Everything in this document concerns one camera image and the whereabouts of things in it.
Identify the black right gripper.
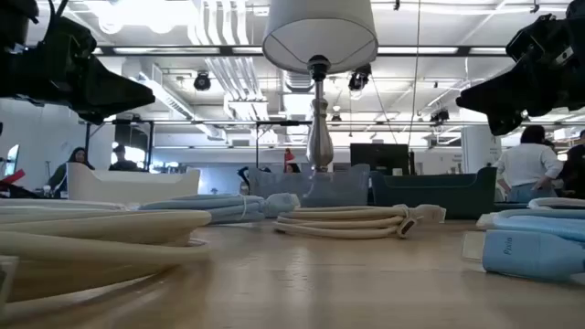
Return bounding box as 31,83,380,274
455,13,585,137

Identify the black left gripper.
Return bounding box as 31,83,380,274
0,16,156,126

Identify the white HDMI cable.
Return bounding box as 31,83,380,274
527,196,585,212

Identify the beige HDMI cable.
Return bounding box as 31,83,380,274
272,203,448,241
0,207,214,305

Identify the blue HDMI cable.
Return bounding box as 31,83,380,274
461,208,585,283
138,192,302,226

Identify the person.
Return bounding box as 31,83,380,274
282,148,303,175
108,143,144,173
492,124,564,204
558,129,585,198
45,146,96,197

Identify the black ceiling spotlight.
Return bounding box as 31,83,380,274
192,70,213,92
429,108,452,125
347,63,373,92

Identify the white plastic bin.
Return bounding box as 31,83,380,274
66,162,202,206

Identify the teal plastic bin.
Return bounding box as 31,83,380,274
368,166,499,220

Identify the red object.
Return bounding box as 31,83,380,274
0,168,27,186

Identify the black monitor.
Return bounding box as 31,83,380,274
349,143,411,177

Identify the clear smoky plastic bin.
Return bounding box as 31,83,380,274
246,163,371,209

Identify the table lamp white shade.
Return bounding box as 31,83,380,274
261,0,379,207

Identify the black background rig frame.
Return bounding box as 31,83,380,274
84,119,314,171

